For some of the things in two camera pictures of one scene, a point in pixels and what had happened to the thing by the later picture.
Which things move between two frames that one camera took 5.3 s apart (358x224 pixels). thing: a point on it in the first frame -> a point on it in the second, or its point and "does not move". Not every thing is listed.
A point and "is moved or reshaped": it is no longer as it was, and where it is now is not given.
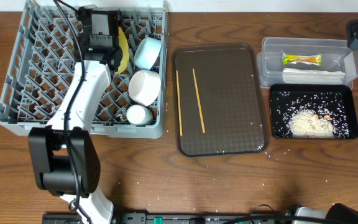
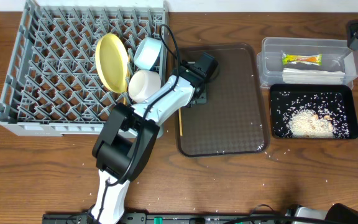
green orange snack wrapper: [312, 59] does not move
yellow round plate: [125, 52] is moved or reshaped
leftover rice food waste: [322, 115] does not move
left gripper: [85, 46] -> [202, 98]
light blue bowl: [146, 53] does not move
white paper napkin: [291, 76] does not move
